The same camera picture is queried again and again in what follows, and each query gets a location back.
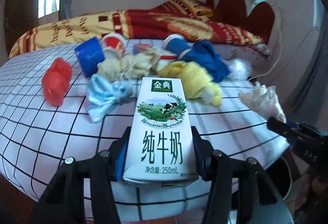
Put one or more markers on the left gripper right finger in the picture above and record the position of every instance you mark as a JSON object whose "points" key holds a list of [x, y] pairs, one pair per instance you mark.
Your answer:
{"points": [[203, 153]]}

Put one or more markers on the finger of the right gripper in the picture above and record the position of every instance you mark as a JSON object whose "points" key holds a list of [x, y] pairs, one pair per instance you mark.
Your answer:
{"points": [[283, 129]]}

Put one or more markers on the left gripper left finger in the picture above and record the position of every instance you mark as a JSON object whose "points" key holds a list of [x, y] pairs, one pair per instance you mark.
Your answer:
{"points": [[117, 156]]}

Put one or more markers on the clear plastic glove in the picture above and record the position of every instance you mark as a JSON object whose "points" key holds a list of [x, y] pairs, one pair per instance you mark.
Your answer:
{"points": [[264, 101]]}

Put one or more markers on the white milk carton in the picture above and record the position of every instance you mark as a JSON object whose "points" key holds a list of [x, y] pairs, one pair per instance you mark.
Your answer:
{"points": [[160, 148]]}

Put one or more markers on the light blue cloth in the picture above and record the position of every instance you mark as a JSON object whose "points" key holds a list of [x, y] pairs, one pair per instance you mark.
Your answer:
{"points": [[102, 94]]}

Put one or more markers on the yellow cloth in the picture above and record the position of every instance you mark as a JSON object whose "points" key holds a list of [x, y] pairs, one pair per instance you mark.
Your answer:
{"points": [[196, 81]]}

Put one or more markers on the white plastic bag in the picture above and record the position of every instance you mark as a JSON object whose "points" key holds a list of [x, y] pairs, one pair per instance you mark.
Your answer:
{"points": [[239, 69]]}

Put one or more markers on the beige paper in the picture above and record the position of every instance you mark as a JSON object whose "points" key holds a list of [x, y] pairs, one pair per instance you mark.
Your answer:
{"points": [[129, 66]]}

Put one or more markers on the dark blue cloth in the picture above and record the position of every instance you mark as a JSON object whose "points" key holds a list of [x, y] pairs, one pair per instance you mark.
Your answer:
{"points": [[203, 53]]}

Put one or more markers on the red plastic bag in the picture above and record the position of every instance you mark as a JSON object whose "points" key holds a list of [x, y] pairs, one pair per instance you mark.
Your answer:
{"points": [[55, 82]]}

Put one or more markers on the red paper cup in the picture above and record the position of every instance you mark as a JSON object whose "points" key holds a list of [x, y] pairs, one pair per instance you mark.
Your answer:
{"points": [[113, 45]]}

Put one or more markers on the blue white paper cup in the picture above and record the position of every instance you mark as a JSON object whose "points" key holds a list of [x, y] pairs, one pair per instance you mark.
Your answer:
{"points": [[176, 44]]}

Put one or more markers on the red white headboard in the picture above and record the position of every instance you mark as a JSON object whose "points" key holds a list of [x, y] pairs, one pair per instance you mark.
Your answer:
{"points": [[259, 21]]}

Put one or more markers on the red yellow patterned quilt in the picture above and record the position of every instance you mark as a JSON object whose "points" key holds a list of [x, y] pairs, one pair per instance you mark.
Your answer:
{"points": [[190, 18]]}

